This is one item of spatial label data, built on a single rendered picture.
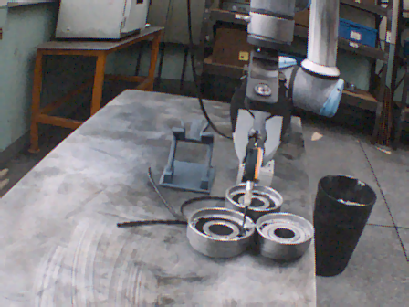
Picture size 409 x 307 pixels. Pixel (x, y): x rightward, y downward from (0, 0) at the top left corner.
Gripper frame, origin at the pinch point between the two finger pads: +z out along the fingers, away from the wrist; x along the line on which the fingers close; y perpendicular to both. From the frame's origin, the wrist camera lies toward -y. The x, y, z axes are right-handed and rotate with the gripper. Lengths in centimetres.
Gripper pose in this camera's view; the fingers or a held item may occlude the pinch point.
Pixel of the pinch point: (253, 159)
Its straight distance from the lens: 75.3
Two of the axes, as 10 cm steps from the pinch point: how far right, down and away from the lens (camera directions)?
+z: -1.3, 9.2, 3.7
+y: 1.0, -3.6, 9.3
